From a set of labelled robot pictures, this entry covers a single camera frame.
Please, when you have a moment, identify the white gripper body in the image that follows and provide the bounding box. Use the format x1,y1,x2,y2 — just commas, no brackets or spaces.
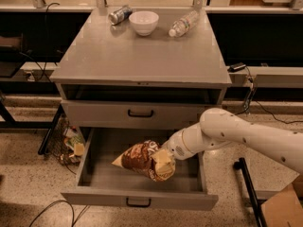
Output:
162,131,189,160

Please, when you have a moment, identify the black power adapter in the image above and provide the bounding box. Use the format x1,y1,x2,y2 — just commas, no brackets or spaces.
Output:
228,62,246,73

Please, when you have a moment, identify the brown chip bag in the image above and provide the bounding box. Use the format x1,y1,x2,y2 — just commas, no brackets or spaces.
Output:
112,140,170,182

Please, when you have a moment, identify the wire basket with trash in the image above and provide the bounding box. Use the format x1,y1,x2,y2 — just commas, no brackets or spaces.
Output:
47,117,84,166

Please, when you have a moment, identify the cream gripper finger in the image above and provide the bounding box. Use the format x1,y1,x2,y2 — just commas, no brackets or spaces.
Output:
151,149,175,177

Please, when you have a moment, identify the cardboard box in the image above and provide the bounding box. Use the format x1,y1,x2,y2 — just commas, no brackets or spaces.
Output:
261,175,303,227

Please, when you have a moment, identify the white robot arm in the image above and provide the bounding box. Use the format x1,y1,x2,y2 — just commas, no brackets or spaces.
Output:
162,108,303,174

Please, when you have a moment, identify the black floor cable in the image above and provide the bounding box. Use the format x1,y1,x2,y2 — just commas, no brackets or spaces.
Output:
28,200,91,227

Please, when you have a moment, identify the grey drawer cabinet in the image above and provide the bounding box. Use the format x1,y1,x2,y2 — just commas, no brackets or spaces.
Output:
51,9,231,143

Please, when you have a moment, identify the clear plastic water bottle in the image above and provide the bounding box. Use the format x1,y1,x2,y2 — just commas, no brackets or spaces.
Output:
169,10,200,38

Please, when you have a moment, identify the closed grey middle drawer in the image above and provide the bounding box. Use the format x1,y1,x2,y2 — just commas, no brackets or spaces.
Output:
61,100,211,130

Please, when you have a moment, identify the white bowl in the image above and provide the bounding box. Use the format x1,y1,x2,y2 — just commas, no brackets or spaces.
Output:
129,11,159,36

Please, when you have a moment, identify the black metal stand leg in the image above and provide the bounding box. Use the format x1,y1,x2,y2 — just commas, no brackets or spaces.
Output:
233,158,267,227

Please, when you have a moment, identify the silver soda can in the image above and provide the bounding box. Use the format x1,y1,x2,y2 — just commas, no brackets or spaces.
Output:
108,6,133,26

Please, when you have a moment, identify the open grey bottom drawer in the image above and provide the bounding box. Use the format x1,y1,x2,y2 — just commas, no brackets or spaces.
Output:
62,128,219,211

